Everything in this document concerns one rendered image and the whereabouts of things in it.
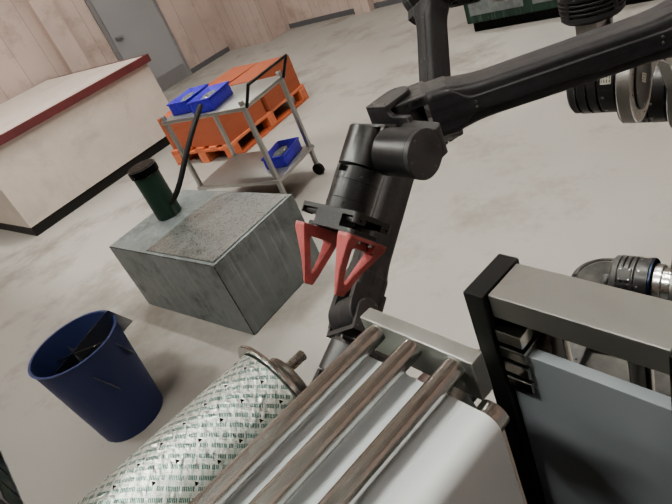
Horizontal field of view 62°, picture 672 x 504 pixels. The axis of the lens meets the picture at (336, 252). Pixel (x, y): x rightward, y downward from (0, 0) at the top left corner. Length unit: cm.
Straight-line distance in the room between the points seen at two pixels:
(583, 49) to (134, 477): 67
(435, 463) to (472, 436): 3
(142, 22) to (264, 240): 754
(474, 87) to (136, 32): 947
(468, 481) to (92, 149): 625
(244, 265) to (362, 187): 223
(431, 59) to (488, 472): 93
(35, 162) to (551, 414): 597
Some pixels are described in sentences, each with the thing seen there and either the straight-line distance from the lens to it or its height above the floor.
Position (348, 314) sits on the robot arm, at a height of 121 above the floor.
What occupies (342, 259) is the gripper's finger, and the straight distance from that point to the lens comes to 64.
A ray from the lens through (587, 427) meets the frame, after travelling 48.
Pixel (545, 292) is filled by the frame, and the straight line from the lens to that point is 41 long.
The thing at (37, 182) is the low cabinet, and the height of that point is 44.
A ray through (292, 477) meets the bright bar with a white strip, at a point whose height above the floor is 145.
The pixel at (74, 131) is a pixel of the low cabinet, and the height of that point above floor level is 67.
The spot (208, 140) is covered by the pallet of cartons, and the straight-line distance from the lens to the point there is 556.
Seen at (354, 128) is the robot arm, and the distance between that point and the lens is 68.
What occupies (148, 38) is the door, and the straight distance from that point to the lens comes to 1015.
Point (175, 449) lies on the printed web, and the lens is 63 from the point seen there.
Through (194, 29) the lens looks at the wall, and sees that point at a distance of 1075.
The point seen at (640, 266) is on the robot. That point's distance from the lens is 203.
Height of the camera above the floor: 171
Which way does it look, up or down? 31 degrees down
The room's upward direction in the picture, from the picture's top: 24 degrees counter-clockwise
